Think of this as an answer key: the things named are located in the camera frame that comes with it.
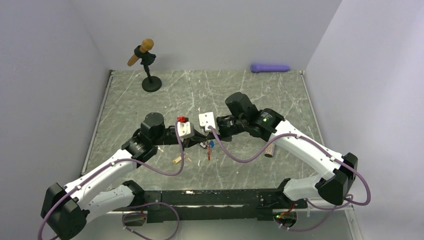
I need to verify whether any purple cylinder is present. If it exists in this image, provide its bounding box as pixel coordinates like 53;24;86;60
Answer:
250;63;291;73

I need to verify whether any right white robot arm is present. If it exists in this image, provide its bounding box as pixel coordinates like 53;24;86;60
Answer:
206;92;359;208

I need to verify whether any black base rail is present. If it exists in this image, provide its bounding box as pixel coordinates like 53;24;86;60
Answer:
121;188;308;223

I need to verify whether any yellow tagged key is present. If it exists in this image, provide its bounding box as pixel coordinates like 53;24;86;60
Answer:
172;153;192;164

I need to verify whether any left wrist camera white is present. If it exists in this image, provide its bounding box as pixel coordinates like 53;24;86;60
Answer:
175;116;195;139

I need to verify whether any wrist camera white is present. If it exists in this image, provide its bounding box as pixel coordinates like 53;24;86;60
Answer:
175;116;195;139
198;112;219;133

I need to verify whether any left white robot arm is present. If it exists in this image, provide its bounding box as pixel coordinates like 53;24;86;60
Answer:
37;112;208;240

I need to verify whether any brown microphone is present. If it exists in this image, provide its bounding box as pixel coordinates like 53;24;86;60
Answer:
127;38;156;67

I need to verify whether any black microphone stand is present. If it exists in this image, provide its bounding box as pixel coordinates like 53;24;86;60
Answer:
141;65;162;93

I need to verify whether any red handled metal keyring holder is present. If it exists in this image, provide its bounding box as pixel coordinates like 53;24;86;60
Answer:
199;140;214;161

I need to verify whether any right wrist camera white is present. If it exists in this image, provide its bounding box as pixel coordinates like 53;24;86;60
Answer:
198;112;219;133

